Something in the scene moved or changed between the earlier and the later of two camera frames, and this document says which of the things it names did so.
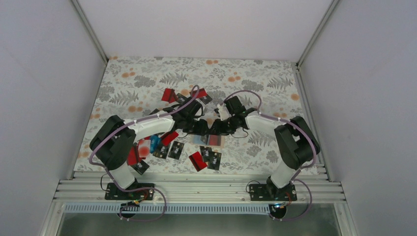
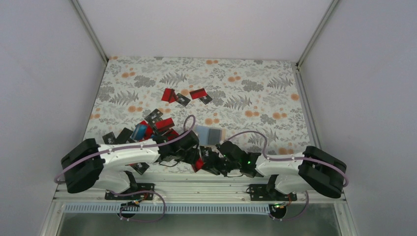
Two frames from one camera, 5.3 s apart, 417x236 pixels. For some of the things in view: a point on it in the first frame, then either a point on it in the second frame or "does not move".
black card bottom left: x=140 y=167 does not move
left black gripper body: x=191 y=128 → x=186 y=158
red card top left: x=169 y=95 does not move
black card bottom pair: x=205 y=138 → x=214 y=136
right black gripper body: x=227 y=128 → x=223 y=165
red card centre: x=167 y=138 does not move
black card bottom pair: x=205 y=152 does not move
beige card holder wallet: x=213 y=140 does not move
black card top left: x=182 y=99 does not move
